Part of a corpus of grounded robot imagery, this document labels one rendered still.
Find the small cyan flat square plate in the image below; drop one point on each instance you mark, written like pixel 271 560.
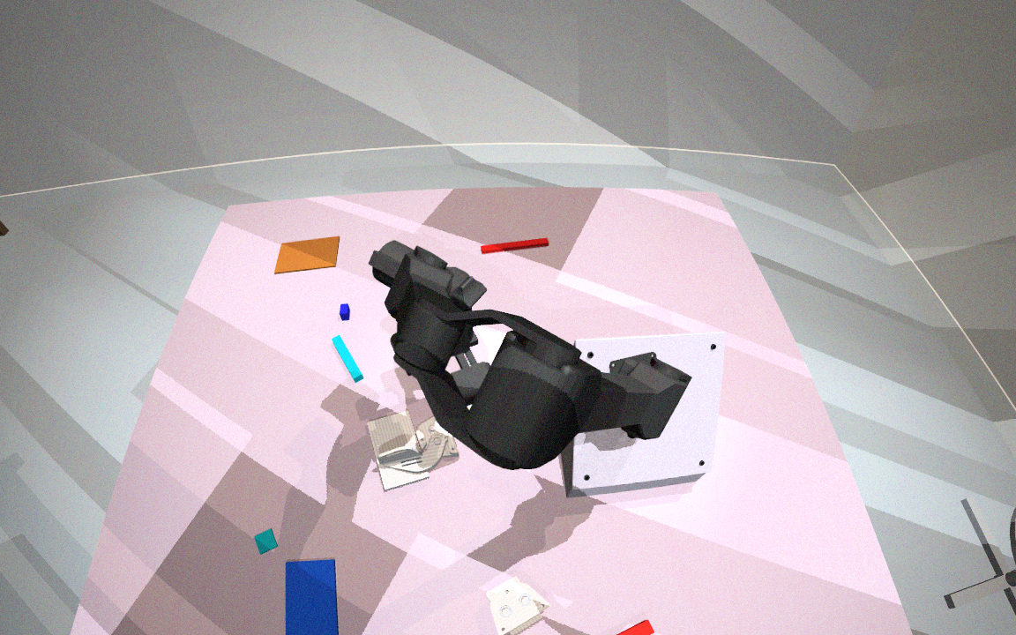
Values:
pixel 265 541

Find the orange flat plate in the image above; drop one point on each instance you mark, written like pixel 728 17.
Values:
pixel 307 255

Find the red flat bar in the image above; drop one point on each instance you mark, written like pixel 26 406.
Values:
pixel 502 247

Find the cyan rectangular bar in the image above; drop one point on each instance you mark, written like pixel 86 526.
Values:
pixel 347 358

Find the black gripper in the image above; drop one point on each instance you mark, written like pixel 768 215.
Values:
pixel 468 378

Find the red rectangular block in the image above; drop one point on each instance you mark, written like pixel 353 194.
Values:
pixel 642 628

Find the blue flat plate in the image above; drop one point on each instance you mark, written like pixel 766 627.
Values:
pixel 311 602

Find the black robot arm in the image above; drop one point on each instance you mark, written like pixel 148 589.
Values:
pixel 538 395

